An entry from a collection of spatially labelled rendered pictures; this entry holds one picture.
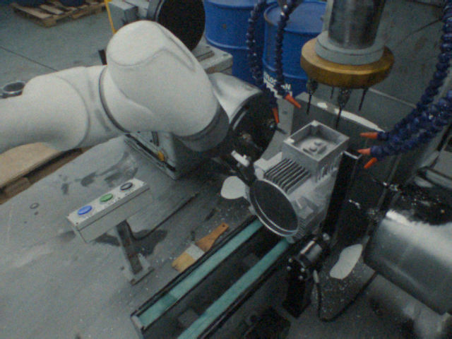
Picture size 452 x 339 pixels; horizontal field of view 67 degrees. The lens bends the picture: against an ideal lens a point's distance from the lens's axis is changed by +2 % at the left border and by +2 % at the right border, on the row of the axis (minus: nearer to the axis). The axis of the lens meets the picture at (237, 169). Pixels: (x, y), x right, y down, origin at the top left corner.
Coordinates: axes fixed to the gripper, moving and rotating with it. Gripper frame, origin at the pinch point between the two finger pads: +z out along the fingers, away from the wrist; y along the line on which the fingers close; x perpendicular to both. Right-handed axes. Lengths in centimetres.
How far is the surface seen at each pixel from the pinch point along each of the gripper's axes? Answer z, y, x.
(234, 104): 2.4, 17.1, -14.0
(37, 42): 135, 406, -12
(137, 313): -0.6, 0.1, 36.7
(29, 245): 6, 46, 51
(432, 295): 9.0, -40.7, -1.8
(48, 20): 144, 443, -44
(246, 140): 9.5, 12.0, -9.2
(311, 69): -11.7, -3.9, -22.7
